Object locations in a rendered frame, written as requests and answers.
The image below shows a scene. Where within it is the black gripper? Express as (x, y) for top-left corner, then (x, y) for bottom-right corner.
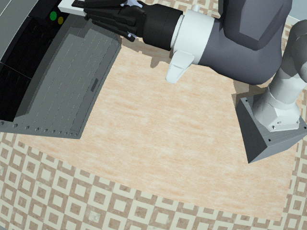
(58, 0), (183, 51)

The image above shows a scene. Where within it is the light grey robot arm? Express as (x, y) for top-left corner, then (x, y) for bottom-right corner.
(165, 0), (307, 132)

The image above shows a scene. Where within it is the grey server rack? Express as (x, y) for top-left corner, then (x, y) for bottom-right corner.
(0, 0), (121, 139)

